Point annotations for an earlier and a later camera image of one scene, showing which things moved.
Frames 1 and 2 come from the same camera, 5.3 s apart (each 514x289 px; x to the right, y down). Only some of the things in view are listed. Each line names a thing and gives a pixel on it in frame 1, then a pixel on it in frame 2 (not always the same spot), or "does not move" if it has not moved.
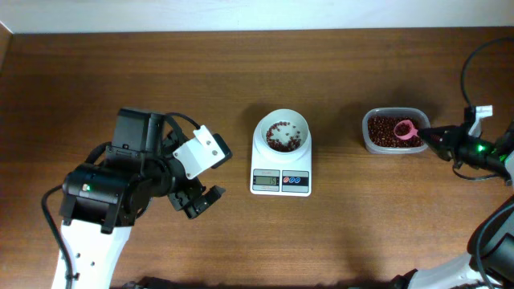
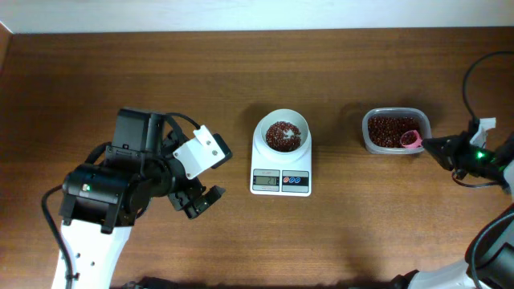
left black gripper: (181, 201) does not move
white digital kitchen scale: (291, 178) does not move
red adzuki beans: (381, 132) does not move
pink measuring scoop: (412, 133) → (411, 139)
